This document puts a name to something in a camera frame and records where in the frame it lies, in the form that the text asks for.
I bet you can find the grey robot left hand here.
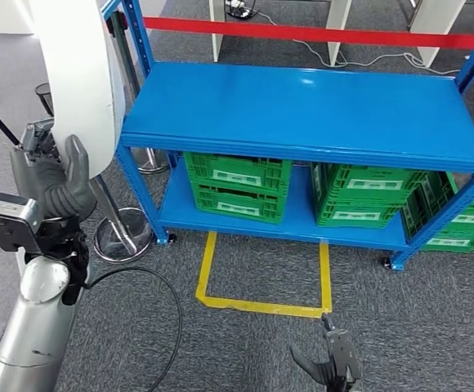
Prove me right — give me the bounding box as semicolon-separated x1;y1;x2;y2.
10;118;98;222

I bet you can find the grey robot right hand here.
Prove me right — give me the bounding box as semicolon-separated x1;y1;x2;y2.
290;312;362;392

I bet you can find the white curved car part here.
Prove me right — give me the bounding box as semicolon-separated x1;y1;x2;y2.
29;0;126;180

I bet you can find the blue metal shelf rack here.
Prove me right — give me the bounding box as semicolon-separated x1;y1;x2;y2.
99;0;474;272

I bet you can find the yellow floor tape square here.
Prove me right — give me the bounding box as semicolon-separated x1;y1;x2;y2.
195;231;333;319

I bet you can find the white desk leg panel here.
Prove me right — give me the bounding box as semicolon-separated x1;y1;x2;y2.
409;0;466;69
208;0;227;63
326;0;353;67

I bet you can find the power strip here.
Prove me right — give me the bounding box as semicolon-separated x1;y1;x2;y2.
225;0;258;17

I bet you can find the red barrier belt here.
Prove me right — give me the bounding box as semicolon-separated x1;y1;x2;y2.
143;16;474;51

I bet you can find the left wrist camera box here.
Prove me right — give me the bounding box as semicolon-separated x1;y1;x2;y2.
0;192;45;254

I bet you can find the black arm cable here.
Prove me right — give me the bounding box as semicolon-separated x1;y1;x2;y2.
83;266;183;392

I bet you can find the white floor cable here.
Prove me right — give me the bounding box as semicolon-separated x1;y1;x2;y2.
257;11;474;77

